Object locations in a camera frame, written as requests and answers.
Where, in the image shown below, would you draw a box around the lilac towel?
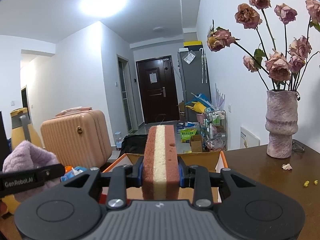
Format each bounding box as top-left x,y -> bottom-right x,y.
2,140 -> 60,203

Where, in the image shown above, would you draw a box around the person's hand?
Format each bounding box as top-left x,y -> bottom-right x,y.
0,200 -> 8,217

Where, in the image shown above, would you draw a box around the red orange cardboard box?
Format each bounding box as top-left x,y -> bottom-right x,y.
99,151 -> 228,204

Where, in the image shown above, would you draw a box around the small cardboard box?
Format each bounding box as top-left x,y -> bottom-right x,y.
189,134 -> 203,153

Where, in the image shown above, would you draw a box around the blue tissue packet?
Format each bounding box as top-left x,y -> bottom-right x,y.
60,166 -> 87,182

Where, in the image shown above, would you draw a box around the pink ribbed suitcase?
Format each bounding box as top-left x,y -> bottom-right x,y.
40,107 -> 112,168

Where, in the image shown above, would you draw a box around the blue yellow bag pile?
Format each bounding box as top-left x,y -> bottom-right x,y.
185,93 -> 215,114

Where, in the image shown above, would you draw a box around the purple feather decoration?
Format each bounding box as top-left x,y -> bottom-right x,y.
215,84 -> 226,110

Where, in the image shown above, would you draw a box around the fallen pink petal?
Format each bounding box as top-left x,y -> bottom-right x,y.
281,164 -> 292,170

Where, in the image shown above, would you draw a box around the pink textured vase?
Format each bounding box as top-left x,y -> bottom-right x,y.
265,90 -> 298,159

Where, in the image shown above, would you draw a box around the black glasses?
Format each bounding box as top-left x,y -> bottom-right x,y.
292,140 -> 305,153

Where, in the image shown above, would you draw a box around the dark brown door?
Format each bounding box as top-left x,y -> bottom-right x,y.
136,56 -> 180,124

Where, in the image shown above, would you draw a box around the yellow crumbs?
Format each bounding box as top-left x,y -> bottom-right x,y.
303,180 -> 318,187

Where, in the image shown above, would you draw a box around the grey refrigerator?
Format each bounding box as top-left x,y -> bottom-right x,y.
177,51 -> 211,106

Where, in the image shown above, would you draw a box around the yellow box on fridge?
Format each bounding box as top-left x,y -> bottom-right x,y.
183,41 -> 202,47

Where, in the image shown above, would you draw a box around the dried pink roses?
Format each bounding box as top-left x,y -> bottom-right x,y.
207,0 -> 316,92

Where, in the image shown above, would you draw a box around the metal wire cart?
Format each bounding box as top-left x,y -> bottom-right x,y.
201,108 -> 227,151

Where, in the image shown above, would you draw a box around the white panel against wall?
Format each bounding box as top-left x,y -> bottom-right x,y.
240,126 -> 260,148

